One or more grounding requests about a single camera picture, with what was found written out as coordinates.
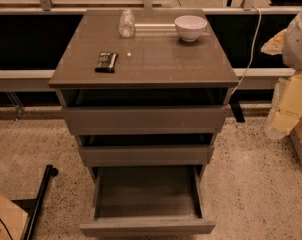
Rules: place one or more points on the top grey drawer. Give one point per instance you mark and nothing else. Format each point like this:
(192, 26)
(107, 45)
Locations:
(143, 120)

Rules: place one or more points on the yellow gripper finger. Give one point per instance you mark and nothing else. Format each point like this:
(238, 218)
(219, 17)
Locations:
(274, 45)

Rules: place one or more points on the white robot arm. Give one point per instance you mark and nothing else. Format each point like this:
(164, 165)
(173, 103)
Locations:
(288, 44)

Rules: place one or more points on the black metal stand leg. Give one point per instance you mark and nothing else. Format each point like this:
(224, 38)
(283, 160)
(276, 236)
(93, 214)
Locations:
(33, 206)

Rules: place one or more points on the cardboard box lower left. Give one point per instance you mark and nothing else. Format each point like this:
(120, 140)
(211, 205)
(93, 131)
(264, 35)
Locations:
(12, 220)

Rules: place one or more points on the open bottom grey drawer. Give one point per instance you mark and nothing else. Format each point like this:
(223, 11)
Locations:
(147, 200)

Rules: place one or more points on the clear glass jar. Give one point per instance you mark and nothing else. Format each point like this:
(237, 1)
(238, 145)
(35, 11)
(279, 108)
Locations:
(127, 23)

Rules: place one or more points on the middle grey drawer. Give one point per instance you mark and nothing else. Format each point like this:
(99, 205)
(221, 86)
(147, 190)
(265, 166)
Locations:
(146, 155)

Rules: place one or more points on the white ceramic bowl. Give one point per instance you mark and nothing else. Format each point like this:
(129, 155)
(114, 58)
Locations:
(189, 27)

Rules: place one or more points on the grey drawer cabinet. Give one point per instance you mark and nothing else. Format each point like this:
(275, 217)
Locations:
(154, 68)

